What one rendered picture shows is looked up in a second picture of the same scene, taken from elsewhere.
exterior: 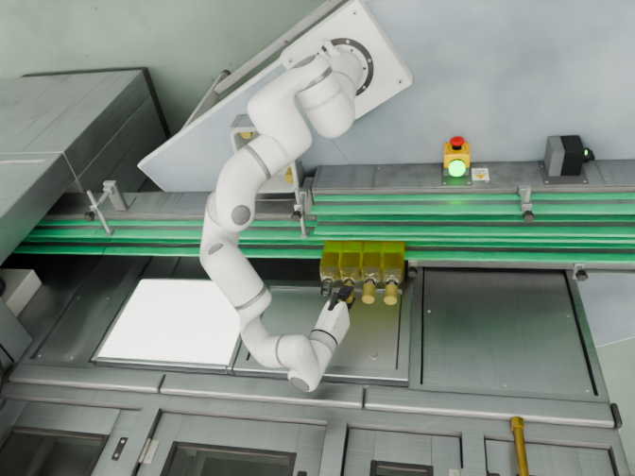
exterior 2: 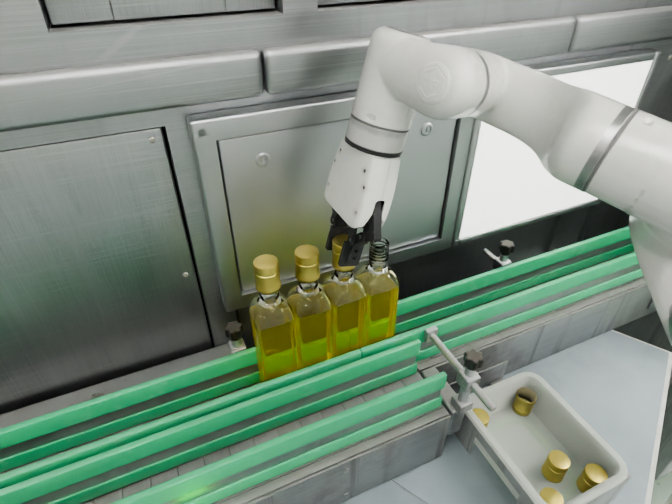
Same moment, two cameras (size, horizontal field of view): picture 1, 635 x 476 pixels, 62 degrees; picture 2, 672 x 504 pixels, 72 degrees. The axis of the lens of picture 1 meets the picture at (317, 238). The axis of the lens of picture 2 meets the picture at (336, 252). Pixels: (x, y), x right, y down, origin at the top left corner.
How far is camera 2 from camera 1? 0.78 m
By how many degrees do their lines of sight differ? 12
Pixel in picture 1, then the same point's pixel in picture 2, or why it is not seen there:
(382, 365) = (244, 142)
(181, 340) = not seen: hidden behind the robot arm
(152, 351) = (587, 84)
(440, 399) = (114, 96)
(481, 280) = (108, 357)
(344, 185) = (399, 443)
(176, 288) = (558, 198)
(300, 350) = (449, 72)
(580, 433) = not seen: outside the picture
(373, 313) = (279, 241)
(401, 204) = (295, 449)
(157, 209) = (625, 300)
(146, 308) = not seen: hidden behind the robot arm
